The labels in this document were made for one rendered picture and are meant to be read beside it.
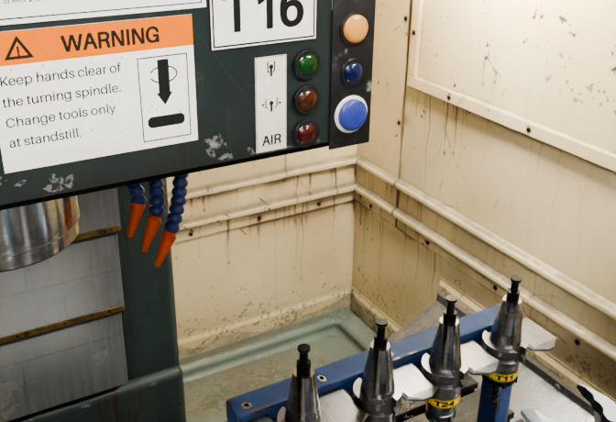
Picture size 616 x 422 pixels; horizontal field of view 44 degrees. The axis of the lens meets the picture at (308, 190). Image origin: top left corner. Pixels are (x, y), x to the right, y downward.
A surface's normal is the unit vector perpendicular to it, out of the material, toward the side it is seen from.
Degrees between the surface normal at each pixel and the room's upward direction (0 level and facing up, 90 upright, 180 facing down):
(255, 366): 0
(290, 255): 90
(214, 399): 0
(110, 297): 90
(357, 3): 90
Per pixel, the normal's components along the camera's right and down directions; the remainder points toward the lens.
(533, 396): -0.34, -0.76
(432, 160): -0.85, 0.18
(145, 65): 0.50, 0.36
